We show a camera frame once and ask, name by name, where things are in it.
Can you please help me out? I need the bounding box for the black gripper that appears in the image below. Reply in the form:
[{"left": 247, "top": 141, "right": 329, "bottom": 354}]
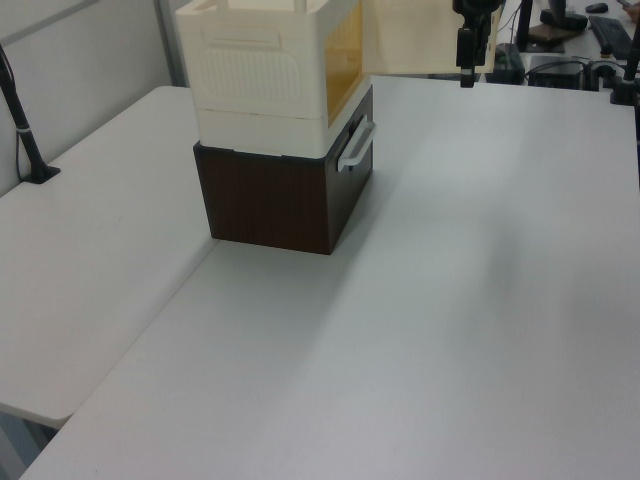
[{"left": 452, "top": 0, "right": 504, "bottom": 89}]

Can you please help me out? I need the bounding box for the cream plastic cabinet box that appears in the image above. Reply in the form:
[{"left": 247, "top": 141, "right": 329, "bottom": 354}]
[{"left": 175, "top": 0, "right": 371, "bottom": 156}]

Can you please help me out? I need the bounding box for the small black device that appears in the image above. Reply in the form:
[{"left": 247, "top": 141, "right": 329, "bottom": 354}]
[{"left": 493, "top": 43, "right": 524, "bottom": 84}]

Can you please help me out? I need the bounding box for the black monitor pole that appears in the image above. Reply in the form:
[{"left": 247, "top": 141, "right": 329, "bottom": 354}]
[{"left": 517, "top": 0, "right": 534, "bottom": 51}]

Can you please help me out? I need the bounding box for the brown wooden board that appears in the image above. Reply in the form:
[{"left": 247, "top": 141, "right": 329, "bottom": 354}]
[{"left": 528, "top": 23, "right": 567, "bottom": 52}]

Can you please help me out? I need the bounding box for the black computer box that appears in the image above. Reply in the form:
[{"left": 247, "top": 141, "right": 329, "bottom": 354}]
[{"left": 524, "top": 54, "right": 585, "bottom": 90}]

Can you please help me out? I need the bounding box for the black monitor stand base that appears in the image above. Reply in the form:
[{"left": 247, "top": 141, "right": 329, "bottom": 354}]
[{"left": 538, "top": 8, "right": 589, "bottom": 32}]

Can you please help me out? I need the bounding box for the black computer keyboard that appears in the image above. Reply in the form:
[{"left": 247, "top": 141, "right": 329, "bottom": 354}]
[{"left": 588, "top": 14, "right": 634, "bottom": 59}]

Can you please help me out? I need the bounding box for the dark brown drawer box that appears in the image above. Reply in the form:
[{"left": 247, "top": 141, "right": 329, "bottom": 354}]
[{"left": 192, "top": 84, "right": 376, "bottom": 256}]

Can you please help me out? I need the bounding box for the white drawer handle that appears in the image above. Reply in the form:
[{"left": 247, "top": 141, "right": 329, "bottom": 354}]
[{"left": 337, "top": 114, "right": 377, "bottom": 174}]

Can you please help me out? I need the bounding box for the black camera stand pole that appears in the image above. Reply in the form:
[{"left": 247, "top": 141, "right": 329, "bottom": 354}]
[
  {"left": 608, "top": 0, "right": 640, "bottom": 106},
  {"left": 0, "top": 42, "right": 62, "bottom": 184}
]

